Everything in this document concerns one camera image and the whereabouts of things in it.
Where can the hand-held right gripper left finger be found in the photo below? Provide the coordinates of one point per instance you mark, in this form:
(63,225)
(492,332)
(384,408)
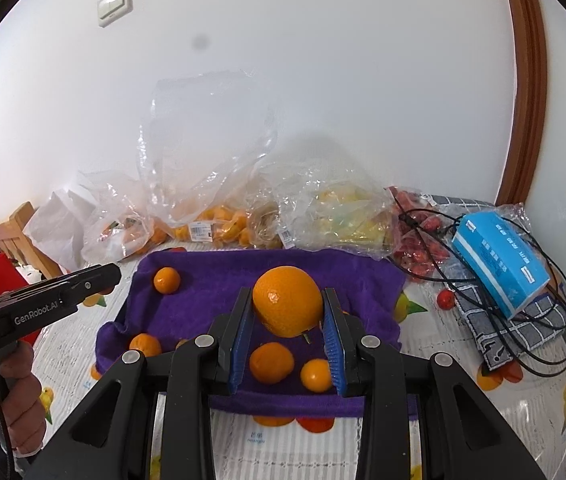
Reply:
(243,345)

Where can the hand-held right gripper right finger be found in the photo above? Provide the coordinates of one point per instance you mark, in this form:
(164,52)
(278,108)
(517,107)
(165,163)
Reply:
(333,345)

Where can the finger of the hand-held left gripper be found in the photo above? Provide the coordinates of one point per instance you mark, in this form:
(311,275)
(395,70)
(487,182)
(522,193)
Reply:
(88,280)

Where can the small orange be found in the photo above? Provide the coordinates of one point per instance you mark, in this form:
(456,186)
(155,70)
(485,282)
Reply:
(316,375)
(271,362)
(145,345)
(181,344)
(167,280)

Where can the large orange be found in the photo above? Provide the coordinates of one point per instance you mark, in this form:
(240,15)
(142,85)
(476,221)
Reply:
(288,307)

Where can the purple towel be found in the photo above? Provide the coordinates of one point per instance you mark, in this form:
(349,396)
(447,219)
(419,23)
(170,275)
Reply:
(213,285)

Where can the person's left hand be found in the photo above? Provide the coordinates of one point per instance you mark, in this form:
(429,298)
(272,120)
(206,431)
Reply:
(23,400)

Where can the red paper bag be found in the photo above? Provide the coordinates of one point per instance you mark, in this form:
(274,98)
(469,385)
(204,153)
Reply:
(5,272)

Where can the white plastic bag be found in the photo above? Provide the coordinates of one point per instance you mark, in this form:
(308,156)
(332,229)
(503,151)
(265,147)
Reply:
(63,225)

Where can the clear bag of tangerines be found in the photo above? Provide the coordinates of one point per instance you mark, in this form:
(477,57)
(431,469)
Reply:
(118,225)

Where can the wooden chair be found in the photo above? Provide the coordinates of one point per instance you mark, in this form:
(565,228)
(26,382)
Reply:
(18,240)

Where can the printed lace tablecloth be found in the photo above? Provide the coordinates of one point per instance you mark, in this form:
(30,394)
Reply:
(283,447)

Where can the clear bag of longans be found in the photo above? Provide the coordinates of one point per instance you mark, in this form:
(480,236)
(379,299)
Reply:
(265,227)

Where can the cherry tomato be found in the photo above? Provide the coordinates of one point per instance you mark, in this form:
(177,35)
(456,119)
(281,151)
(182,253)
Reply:
(445,299)

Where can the clear bag of red tomatoes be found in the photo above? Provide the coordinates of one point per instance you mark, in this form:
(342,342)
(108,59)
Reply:
(420,247)

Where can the clear bag of yellow produce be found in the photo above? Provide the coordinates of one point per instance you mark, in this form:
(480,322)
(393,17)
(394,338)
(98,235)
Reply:
(333,210)

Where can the clear bag of oranges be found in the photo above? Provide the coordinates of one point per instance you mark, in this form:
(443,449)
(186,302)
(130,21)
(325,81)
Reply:
(203,190)

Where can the blue tissue pack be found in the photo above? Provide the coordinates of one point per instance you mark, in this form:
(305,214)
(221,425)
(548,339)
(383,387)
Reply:
(500,260)

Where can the white light switch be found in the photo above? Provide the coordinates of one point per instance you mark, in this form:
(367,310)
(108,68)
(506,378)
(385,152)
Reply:
(114,4)

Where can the brown wooden door frame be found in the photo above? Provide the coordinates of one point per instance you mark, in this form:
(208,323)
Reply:
(528,85)

